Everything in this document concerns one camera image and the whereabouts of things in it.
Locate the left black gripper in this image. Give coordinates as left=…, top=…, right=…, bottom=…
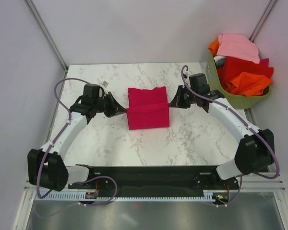
left=93, top=92, right=126, bottom=118

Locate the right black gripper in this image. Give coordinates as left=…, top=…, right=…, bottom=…
left=169, top=85, right=198, bottom=109

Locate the magenta t shirt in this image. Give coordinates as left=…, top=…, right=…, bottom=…
left=127, top=86, right=170, bottom=130

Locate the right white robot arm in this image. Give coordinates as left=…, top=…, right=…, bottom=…
left=169, top=73, right=280, bottom=189

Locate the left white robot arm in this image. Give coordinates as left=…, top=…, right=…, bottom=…
left=27, top=83, right=127, bottom=191

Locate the white grey cloth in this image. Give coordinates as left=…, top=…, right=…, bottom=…
left=214, top=56, right=226, bottom=68

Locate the green laundry basket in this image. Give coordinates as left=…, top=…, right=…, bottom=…
left=205, top=52, right=271, bottom=109

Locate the red t shirt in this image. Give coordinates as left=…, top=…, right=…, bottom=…
left=217, top=57, right=274, bottom=90

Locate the dark orange t shirt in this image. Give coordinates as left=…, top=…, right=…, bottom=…
left=208, top=39, right=220, bottom=57

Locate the pink t shirt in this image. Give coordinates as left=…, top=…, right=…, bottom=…
left=217, top=34, right=260, bottom=64

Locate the crimson t shirt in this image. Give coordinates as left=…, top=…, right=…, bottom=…
left=259, top=58, right=269, bottom=67

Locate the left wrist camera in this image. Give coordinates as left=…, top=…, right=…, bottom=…
left=101, top=81, right=108, bottom=88

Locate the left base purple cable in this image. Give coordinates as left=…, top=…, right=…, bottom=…
left=78, top=176, right=118, bottom=208

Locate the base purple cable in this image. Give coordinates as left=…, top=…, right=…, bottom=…
left=78, top=176, right=118, bottom=208
left=212, top=174, right=243, bottom=208

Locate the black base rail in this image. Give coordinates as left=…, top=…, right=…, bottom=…
left=68, top=166, right=239, bottom=197

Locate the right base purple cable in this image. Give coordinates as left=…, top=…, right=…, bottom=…
left=212, top=174, right=243, bottom=208

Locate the white cable duct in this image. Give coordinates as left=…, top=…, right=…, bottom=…
left=40, top=189, right=229, bottom=202

